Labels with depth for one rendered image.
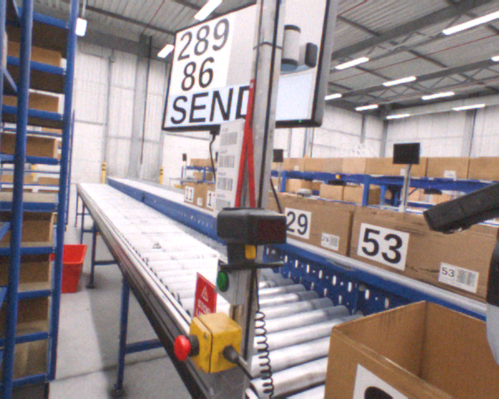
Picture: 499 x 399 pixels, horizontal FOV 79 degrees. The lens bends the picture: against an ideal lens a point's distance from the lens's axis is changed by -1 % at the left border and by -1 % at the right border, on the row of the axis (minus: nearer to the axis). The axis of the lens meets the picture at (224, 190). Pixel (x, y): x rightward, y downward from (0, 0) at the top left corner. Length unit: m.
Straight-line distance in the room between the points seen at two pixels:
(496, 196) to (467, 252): 0.57
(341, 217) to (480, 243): 0.41
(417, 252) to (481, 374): 0.36
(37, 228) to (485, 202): 1.62
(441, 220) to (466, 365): 0.40
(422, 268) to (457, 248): 0.11
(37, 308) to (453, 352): 1.65
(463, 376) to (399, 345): 0.12
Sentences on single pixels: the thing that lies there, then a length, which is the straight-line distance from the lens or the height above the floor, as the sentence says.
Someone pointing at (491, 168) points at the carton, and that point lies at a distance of 5.79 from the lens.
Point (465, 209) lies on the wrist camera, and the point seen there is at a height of 1.12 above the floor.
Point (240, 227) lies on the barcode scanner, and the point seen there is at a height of 1.07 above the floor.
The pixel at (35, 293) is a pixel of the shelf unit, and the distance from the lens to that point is 1.66.
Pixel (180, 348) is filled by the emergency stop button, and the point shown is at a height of 0.85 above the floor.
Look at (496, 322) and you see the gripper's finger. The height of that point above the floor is 1.03.
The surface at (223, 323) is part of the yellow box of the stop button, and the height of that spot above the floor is 0.88.
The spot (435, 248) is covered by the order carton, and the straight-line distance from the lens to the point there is 1.00.
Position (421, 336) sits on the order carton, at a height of 0.85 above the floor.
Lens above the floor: 1.14
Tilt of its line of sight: 3 degrees down
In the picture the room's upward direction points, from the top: 5 degrees clockwise
